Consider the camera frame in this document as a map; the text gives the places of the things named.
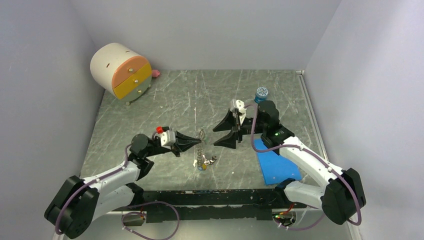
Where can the blue small jar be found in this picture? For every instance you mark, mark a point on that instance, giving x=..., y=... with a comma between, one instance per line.
x=261, y=94

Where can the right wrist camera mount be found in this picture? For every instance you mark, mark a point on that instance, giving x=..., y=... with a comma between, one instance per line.
x=238, y=108

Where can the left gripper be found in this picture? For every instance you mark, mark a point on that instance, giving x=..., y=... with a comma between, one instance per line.
x=182, y=143

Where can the round mini drawer cabinet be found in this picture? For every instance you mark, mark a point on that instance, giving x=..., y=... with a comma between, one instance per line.
x=121, y=71

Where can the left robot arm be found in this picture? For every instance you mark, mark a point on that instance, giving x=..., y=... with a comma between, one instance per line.
x=119, y=181

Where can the side aluminium rail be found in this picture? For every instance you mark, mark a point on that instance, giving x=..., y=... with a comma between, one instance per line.
x=314, y=123

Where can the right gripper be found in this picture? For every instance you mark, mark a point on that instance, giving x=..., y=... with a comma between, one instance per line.
x=228, y=141

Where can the pink small object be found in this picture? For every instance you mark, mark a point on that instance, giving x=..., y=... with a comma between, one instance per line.
x=155, y=73

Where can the black white key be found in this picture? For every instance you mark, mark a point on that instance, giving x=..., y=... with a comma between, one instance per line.
x=210, y=161

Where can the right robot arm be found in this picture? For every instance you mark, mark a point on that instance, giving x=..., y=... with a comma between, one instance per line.
x=339, y=192

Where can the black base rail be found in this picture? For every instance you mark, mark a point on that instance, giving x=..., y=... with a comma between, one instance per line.
x=260, y=204

